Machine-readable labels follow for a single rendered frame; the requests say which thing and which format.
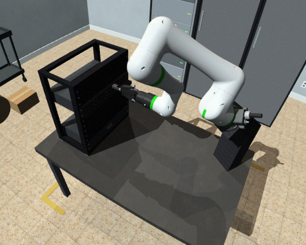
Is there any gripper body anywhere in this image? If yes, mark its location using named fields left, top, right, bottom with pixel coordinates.
left=131, top=89, right=147, bottom=104

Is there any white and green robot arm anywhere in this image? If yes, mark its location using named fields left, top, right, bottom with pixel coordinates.
left=127, top=16, right=263, bottom=131

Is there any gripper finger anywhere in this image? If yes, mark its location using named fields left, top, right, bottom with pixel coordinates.
left=112, top=84, right=137, bottom=95
left=117, top=89, right=135, bottom=103

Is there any black server rack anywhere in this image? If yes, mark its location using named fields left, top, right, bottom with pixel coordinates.
left=38, top=39, right=132, bottom=156

